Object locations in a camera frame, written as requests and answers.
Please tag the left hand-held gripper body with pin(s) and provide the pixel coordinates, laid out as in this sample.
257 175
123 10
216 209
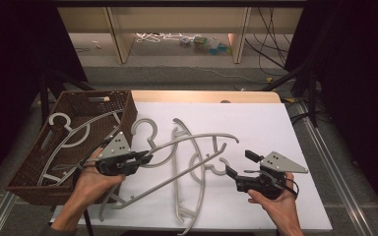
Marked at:
116 147

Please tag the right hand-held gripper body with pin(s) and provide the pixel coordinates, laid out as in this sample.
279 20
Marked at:
279 164

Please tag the grey plastic clothes hanger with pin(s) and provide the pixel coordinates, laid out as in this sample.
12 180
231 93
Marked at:
176 190
151 143
68 128

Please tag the brown wicker basket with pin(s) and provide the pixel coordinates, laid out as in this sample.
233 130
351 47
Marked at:
85 100

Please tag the person's left hand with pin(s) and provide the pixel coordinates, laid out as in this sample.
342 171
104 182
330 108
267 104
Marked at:
93 187

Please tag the person's right hand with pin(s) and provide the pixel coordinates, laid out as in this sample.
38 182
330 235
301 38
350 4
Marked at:
282 209

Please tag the white table mat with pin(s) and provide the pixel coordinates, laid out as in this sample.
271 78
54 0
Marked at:
259 124

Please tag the dark table grommet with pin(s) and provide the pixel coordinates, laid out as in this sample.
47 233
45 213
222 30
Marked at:
225 101

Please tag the black metal stand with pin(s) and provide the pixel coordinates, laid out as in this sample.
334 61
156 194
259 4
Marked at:
312 98
44 98

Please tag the black curtain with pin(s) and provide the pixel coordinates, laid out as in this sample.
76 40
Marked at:
357 98
13 82

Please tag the beige wooden shelf unit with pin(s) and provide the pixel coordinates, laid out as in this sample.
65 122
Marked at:
121 42

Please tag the pile of colourful toys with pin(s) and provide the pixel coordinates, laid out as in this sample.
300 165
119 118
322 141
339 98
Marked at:
206 44

